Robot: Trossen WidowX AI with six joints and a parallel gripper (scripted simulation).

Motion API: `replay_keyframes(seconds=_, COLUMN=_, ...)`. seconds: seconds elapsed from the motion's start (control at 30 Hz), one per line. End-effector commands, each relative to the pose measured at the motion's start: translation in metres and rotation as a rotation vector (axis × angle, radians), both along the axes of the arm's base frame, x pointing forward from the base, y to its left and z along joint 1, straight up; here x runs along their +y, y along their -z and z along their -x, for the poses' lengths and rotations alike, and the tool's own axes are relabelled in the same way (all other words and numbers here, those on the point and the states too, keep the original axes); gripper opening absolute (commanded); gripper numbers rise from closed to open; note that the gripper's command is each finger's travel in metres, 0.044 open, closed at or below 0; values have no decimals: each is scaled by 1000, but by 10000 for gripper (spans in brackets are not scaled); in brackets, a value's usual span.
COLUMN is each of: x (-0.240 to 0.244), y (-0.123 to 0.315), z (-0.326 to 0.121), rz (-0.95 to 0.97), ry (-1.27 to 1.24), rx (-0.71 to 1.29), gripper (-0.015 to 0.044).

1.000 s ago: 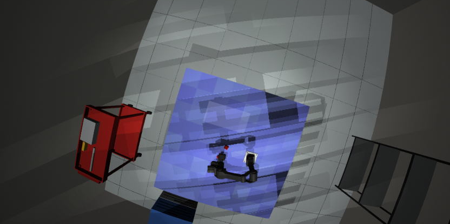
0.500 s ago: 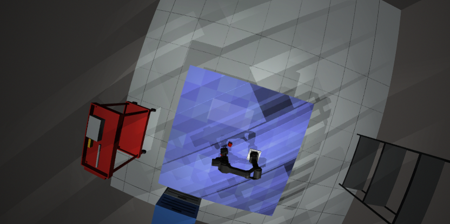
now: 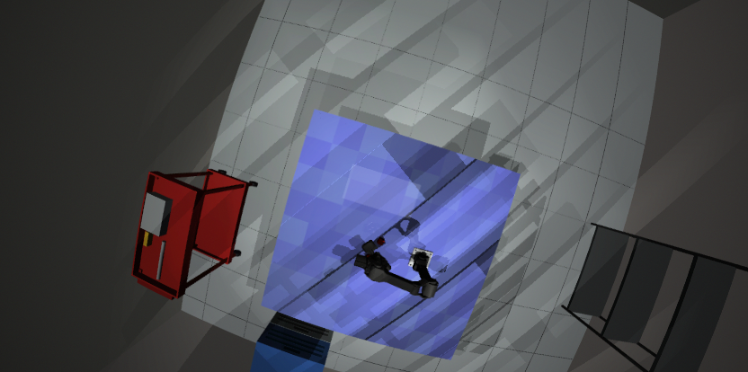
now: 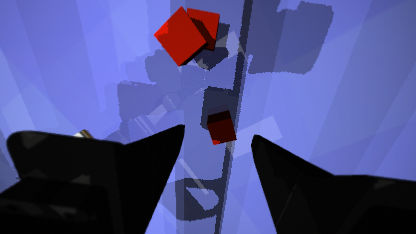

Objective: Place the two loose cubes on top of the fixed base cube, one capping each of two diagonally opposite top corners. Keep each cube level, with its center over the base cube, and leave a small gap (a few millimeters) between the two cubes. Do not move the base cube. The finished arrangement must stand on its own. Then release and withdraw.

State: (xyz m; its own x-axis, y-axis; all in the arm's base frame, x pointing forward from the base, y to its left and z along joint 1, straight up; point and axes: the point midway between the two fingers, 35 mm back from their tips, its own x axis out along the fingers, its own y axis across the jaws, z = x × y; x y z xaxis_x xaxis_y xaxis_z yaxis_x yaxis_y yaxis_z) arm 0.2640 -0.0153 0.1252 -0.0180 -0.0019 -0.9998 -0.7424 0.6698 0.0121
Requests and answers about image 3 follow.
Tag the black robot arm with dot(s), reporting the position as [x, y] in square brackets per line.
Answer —
[375, 271]

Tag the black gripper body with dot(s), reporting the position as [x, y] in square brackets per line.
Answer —
[368, 247]

